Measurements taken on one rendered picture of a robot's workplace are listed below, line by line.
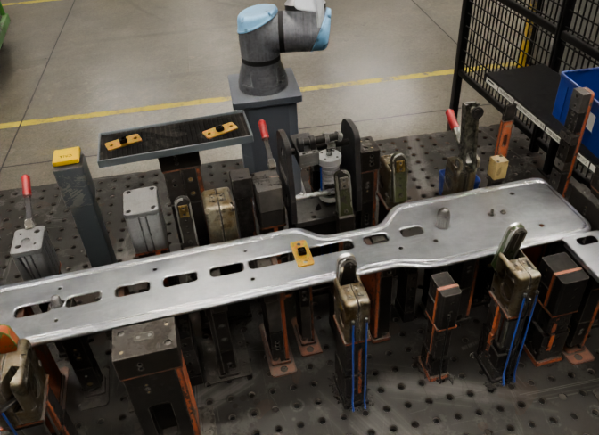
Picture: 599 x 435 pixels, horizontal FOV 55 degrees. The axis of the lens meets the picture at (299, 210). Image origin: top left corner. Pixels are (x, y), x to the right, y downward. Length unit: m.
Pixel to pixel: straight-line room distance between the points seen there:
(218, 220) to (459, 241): 0.55
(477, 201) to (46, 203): 1.45
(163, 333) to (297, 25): 0.93
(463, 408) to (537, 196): 0.54
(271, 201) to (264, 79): 0.46
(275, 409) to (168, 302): 0.37
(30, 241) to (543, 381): 1.22
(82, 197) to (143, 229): 0.23
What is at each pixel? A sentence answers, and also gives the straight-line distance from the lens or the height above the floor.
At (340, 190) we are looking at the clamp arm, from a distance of 1.38.
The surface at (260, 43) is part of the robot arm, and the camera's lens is 1.68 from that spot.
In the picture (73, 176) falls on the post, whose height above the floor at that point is 1.12.
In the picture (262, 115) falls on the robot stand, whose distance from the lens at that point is 1.74.
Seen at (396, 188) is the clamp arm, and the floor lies 1.02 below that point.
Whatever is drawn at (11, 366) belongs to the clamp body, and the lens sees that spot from 1.16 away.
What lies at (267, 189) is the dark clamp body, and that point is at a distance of 1.36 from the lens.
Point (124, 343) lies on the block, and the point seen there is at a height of 1.03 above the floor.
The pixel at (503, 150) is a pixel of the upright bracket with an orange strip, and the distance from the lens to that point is 1.55.
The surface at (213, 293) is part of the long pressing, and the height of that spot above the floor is 1.00.
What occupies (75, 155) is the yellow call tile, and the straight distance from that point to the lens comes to 1.47.
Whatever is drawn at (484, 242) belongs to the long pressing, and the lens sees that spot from 1.36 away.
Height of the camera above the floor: 1.87
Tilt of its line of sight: 38 degrees down
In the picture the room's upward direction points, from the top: 4 degrees counter-clockwise
